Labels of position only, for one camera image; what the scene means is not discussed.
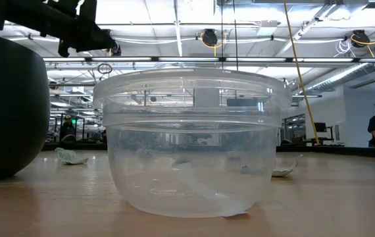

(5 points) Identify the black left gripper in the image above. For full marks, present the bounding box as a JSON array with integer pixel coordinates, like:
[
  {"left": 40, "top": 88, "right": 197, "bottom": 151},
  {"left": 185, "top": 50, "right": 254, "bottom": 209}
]
[{"left": 39, "top": 0, "right": 118, "bottom": 57}]

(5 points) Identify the clear plastic round container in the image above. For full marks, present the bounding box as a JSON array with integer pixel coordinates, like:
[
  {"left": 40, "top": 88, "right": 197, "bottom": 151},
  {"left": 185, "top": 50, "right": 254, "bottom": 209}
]
[{"left": 92, "top": 68, "right": 293, "bottom": 219}]

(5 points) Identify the long ceiling light strip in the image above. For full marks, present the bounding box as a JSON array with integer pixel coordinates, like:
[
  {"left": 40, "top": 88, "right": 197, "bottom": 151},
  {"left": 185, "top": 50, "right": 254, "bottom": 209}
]
[{"left": 42, "top": 56, "right": 375, "bottom": 63}]

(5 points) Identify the white coiled ceiling cable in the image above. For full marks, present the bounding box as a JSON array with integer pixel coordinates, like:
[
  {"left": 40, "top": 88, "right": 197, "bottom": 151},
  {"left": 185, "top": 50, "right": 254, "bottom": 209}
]
[{"left": 334, "top": 39, "right": 353, "bottom": 57}]

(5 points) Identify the black aluminium table frame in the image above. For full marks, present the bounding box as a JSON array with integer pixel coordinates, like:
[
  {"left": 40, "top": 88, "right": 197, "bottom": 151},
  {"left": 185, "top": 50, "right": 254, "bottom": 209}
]
[{"left": 41, "top": 142, "right": 375, "bottom": 159}]

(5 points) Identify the black ceiling cable reel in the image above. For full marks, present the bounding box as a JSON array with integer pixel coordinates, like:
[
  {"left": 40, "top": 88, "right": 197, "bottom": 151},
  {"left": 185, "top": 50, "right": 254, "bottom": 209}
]
[
  {"left": 351, "top": 29, "right": 371, "bottom": 48},
  {"left": 200, "top": 28, "right": 220, "bottom": 47}
]

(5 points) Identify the green white sweetener packet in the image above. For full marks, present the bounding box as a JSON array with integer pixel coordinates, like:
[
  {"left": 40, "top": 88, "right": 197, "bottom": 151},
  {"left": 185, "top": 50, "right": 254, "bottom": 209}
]
[
  {"left": 55, "top": 147, "right": 89, "bottom": 165},
  {"left": 239, "top": 153, "right": 303, "bottom": 178}
]

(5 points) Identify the thin black hanging cable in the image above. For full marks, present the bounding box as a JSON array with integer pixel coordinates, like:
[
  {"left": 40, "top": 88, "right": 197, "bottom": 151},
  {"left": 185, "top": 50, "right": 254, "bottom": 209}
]
[
  {"left": 233, "top": 0, "right": 238, "bottom": 72},
  {"left": 220, "top": 0, "right": 224, "bottom": 70}
]

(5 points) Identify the dark green ceramic mug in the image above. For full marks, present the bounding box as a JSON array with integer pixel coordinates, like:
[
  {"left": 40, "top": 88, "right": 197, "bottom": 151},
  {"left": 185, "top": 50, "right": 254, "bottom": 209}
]
[{"left": 0, "top": 30, "right": 51, "bottom": 183}]

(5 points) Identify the silver ventilation duct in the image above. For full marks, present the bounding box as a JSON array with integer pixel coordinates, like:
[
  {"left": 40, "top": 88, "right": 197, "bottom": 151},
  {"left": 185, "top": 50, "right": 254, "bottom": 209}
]
[{"left": 301, "top": 62, "right": 375, "bottom": 95}]

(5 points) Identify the black hanging cable ring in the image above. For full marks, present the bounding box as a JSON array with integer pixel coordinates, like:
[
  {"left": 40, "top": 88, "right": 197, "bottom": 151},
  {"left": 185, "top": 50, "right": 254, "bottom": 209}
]
[{"left": 97, "top": 63, "right": 113, "bottom": 75}]

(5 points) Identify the yellow hanging power cord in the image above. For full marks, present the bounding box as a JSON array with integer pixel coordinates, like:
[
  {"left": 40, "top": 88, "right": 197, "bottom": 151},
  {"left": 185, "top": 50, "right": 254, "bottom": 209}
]
[{"left": 282, "top": 0, "right": 320, "bottom": 145}]

